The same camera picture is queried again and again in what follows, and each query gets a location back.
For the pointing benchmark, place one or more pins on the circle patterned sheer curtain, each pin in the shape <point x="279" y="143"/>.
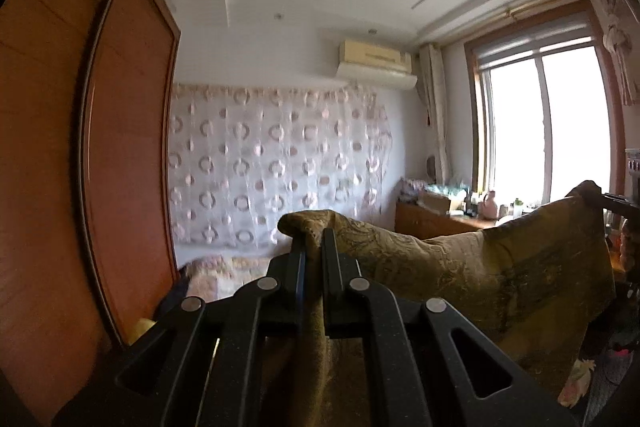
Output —
<point x="275" y="157"/>

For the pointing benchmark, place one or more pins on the wooden cabinet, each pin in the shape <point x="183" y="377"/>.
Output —
<point x="425" y="222"/>

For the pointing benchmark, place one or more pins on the pile of folded cloth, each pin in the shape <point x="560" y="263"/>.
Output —
<point x="411" y="189"/>

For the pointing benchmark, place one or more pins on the yellow cloth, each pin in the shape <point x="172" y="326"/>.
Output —
<point x="142" y="328"/>

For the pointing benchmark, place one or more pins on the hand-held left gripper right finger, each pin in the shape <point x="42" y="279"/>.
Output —
<point x="332" y="272"/>

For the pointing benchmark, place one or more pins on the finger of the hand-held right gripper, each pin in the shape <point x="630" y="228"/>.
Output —
<point x="620" y="201"/>

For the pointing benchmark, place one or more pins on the small round fan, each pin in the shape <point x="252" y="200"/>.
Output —
<point x="430" y="166"/>

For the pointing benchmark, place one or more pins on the wooden wardrobe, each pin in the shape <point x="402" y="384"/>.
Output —
<point x="125" y="157"/>

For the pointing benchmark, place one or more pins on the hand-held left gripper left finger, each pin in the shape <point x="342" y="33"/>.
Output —
<point x="300" y="287"/>

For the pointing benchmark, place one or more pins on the floral quilt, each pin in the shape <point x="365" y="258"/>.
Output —
<point x="235" y="272"/>

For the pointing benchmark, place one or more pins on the wall air conditioner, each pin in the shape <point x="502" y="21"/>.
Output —
<point x="375" y="62"/>

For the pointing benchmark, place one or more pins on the cardboard box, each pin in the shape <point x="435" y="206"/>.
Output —
<point x="437" y="203"/>

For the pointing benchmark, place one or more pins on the gold patterned garment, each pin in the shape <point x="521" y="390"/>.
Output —
<point x="450" y="267"/>

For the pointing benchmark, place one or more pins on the floral window curtain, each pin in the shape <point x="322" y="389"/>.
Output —
<point x="617" y="42"/>
<point x="435" y="107"/>

